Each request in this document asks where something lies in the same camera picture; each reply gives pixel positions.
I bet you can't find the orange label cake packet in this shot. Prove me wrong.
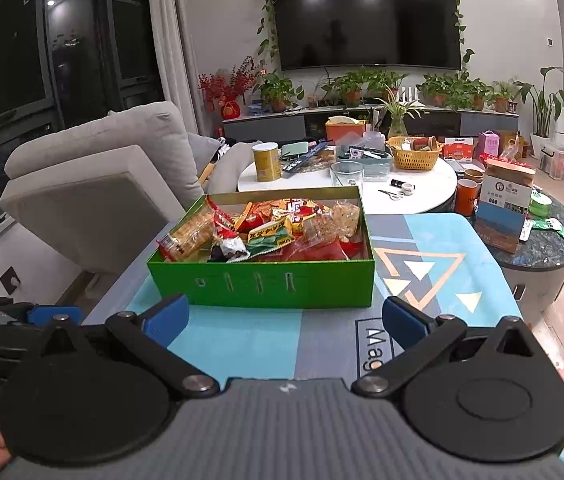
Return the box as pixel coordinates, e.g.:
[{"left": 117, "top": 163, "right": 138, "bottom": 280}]
[{"left": 332, "top": 200, "right": 361, "bottom": 242}]

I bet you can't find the long bread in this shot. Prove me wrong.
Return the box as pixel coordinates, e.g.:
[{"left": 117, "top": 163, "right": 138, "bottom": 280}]
[{"left": 158, "top": 205, "right": 214, "bottom": 262}]

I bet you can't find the brown nut snack packet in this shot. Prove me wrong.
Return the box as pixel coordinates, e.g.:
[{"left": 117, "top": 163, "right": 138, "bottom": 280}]
[{"left": 208, "top": 236, "right": 250, "bottom": 263}]

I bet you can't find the red transparent snack bag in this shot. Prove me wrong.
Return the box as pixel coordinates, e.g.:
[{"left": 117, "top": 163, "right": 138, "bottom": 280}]
[{"left": 281, "top": 238, "right": 367, "bottom": 262}]

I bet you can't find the red checkered shrimp chip bag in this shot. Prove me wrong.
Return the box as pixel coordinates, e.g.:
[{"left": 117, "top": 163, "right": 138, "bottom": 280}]
[{"left": 234, "top": 198, "right": 331, "bottom": 236}]

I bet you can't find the green cardboard box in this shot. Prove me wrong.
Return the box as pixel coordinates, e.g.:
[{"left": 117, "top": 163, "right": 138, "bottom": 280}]
[{"left": 148, "top": 186, "right": 375, "bottom": 309}]

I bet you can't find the yellow green snack packet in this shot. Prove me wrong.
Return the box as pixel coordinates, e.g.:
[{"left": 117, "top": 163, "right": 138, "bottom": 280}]
[{"left": 246, "top": 218, "right": 295, "bottom": 256}]

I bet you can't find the beige sofa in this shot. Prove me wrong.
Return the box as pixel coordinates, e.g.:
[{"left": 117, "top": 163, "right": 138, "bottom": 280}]
[{"left": 0, "top": 101, "right": 253, "bottom": 274}]

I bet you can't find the round white coffee table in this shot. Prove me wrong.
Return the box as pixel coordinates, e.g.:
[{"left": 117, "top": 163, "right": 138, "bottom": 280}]
[{"left": 236, "top": 154, "right": 459, "bottom": 215}]

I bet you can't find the orange paper cup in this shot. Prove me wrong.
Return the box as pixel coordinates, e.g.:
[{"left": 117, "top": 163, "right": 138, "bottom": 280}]
[{"left": 454, "top": 179, "right": 480, "bottom": 217}]

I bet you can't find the brown blue paper bag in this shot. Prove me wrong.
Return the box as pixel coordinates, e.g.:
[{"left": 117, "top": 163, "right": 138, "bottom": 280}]
[{"left": 474, "top": 158, "right": 536, "bottom": 255}]

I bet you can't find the clear glass pitcher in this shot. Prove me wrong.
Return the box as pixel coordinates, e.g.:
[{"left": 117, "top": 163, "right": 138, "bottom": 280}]
[{"left": 330, "top": 160, "right": 364, "bottom": 188}]

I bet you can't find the grey blue storage tray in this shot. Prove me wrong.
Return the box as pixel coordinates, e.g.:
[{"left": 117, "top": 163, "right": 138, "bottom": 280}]
[{"left": 336, "top": 145, "right": 393, "bottom": 180}]

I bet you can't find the dark round side table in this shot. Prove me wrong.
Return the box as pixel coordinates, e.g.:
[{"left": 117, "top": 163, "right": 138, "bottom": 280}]
[{"left": 489, "top": 194, "right": 564, "bottom": 325}]

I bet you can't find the yellow woven basket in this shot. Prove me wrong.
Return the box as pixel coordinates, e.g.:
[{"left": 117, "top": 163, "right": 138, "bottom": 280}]
[{"left": 386, "top": 136, "right": 442, "bottom": 171}]

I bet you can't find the yellow cylindrical can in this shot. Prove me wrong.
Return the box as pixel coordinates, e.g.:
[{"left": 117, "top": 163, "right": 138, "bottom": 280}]
[{"left": 253, "top": 142, "right": 282, "bottom": 182}]

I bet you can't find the pink small box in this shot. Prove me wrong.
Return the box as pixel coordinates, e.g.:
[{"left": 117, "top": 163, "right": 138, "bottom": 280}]
[{"left": 475, "top": 130, "right": 500, "bottom": 157}]

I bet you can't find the orange tissue box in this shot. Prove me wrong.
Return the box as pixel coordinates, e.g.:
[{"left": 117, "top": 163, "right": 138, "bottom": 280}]
[{"left": 325, "top": 116, "right": 367, "bottom": 143}]

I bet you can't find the clear plastic storage bin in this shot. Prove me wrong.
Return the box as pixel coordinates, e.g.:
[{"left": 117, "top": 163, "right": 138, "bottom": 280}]
[{"left": 540, "top": 143, "right": 564, "bottom": 181}]

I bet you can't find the red flower arrangement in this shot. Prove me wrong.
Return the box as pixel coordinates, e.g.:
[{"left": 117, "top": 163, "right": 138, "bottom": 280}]
[{"left": 197, "top": 56, "right": 264, "bottom": 120}]

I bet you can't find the tall leafy floor plant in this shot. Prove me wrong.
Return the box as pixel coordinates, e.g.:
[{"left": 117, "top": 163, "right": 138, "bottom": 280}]
[{"left": 513, "top": 66, "right": 564, "bottom": 138}]

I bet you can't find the wall power socket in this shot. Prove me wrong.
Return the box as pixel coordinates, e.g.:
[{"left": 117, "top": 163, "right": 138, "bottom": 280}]
[{"left": 0, "top": 266, "right": 22, "bottom": 296}]

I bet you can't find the wall mounted television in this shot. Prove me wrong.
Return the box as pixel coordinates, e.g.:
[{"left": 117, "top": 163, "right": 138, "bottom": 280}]
[{"left": 272, "top": 0, "right": 462, "bottom": 70}]

